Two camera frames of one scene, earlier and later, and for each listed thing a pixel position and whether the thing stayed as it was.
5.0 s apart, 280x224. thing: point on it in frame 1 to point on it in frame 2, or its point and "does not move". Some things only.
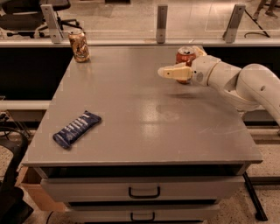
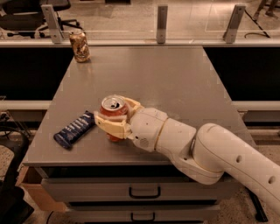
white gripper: [203, 71] to [146, 128]
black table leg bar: [260, 213] does not move
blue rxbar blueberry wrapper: [64, 138] does not move
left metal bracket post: [56, 33] does not move
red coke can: [185, 55] to [114, 105]
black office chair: [25, 17] does not move
